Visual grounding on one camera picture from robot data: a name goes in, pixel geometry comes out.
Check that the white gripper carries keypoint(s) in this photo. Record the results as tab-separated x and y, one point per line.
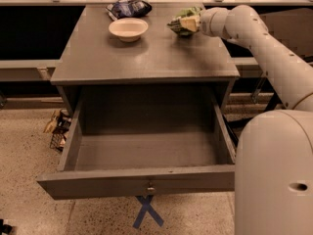
206	23

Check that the green jalapeno chip bag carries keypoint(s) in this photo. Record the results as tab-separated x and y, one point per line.
175	25

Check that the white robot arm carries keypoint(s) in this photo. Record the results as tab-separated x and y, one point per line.
274	161

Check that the blue chip bag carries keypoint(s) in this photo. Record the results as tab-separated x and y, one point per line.
128	9

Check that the grey open top drawer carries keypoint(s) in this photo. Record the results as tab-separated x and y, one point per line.
123	137

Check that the small brass drawer knob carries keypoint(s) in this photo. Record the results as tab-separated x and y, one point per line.
151	189

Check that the white ceramic bowl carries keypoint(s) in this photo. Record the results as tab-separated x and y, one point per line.
128	29

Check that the grey office chair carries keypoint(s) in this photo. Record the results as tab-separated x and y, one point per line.
251	95

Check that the grey wooden cabinet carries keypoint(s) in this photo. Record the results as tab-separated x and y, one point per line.
94	56

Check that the blue tape cross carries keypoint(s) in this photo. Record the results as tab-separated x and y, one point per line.
147	208

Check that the black wire basket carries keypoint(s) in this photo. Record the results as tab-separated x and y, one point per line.
58	126

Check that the long grey shelf rail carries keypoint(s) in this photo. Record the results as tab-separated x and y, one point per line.
26	70

